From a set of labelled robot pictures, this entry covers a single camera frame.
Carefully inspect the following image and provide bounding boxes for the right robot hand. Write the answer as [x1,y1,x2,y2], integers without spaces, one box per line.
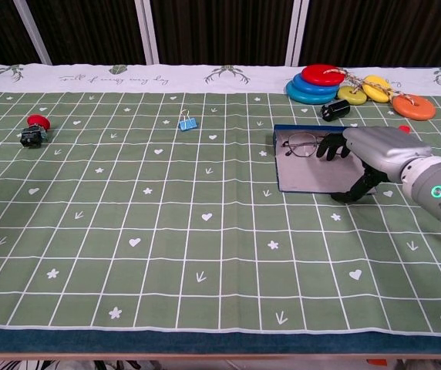
[315,125,433,204]

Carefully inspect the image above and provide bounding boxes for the thin wire eyeglasses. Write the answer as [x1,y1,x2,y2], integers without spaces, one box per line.
[281,132,351,159]

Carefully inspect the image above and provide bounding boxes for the blue glasses case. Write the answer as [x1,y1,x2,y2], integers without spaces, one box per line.
[272,123,378,193]

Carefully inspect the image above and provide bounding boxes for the blue binder clip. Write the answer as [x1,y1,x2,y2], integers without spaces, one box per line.
[177,109,199,132]

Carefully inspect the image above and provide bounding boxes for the dark blue under cloth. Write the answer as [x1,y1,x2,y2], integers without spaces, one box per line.
[0,327,441,354]

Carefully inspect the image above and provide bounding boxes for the green grid tablecloth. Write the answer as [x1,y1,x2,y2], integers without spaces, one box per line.
[0,63,441,335]

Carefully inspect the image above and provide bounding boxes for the red emergency stop button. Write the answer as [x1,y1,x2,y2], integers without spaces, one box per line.
[19,114,51,148]

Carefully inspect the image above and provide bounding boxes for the orange ring disc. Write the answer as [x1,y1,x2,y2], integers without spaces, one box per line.
[392,94,436,121]

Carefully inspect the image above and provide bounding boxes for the braided string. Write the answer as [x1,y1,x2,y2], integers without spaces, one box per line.
[322,67,418,105]

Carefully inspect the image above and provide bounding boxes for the yellow ring disc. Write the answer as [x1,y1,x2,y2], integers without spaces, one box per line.
[337,85,368,106]
[362,75,392,103]

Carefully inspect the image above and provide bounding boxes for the teal ring disc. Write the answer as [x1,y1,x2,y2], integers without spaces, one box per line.
[284,79,340,105]

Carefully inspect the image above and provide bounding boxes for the red ring disc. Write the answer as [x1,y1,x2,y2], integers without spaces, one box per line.
[301,64,345,87]

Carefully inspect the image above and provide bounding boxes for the blue ring disc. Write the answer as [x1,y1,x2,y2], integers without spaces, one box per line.
[292,72,341,96]

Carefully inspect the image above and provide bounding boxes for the white aluminium frame post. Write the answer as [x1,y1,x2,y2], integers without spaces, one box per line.
[133,0,160,65]
[12,0,52,66]
[284,0,309,66]

